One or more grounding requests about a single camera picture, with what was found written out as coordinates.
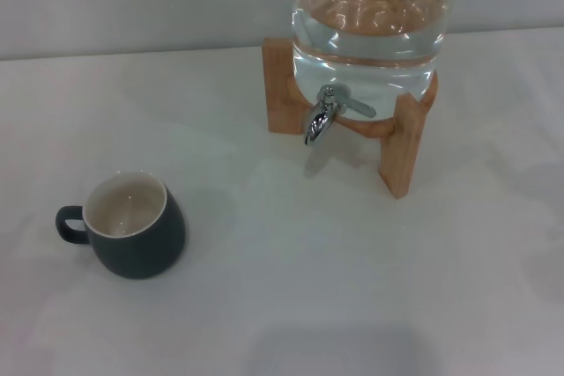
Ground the chrome faucet tap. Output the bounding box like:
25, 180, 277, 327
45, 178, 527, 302
302, 84, 377, 147

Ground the dark teal ceramic mug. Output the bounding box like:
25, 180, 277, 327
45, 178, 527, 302
55, 170, 187, 281

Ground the wooden dispenser stand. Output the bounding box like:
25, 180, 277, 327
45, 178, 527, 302
261, 37, 441, 200

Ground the clear glass water dispenser jar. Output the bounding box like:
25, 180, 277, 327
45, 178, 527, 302
290, 0, 449, 123

